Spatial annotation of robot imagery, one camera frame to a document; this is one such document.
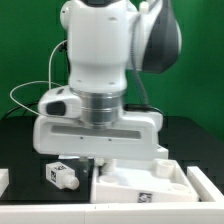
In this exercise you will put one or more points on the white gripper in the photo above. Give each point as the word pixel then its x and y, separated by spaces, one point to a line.
pixel 133 137

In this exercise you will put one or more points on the white square tabletop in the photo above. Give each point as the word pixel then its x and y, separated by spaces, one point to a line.
pixel 132 181

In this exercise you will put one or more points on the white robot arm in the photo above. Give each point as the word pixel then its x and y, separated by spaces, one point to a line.
pixel 87 117

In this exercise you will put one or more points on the white block far left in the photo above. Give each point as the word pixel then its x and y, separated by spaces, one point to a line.
pixel 4 180

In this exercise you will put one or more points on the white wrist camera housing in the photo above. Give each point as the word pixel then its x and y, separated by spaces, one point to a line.
pixel 61 102

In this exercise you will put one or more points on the white obstacle frame front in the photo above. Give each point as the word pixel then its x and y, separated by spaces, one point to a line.
pixel 209 211

